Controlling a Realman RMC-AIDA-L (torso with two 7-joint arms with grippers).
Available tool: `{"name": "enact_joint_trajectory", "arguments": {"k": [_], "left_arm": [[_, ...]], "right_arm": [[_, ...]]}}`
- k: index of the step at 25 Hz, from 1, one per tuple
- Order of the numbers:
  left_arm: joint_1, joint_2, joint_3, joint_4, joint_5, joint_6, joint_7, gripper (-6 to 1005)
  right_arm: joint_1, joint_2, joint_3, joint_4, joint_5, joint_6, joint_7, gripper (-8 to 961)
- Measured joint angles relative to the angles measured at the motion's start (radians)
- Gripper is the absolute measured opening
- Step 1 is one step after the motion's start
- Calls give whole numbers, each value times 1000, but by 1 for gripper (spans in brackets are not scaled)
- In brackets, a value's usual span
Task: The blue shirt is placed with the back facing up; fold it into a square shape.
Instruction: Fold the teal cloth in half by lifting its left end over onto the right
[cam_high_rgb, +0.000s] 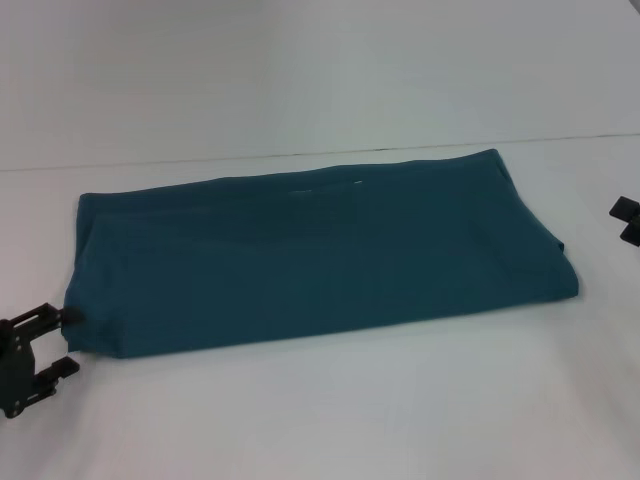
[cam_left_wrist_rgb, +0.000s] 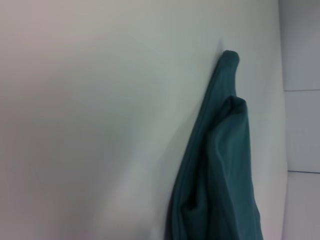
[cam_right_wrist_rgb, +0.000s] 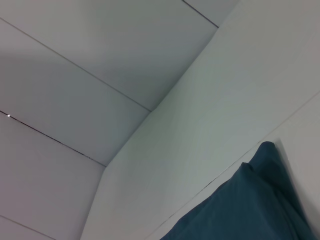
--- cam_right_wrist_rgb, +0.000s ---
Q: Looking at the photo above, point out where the teal blue shirt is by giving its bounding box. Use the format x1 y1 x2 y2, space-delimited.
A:
159 141 320 240

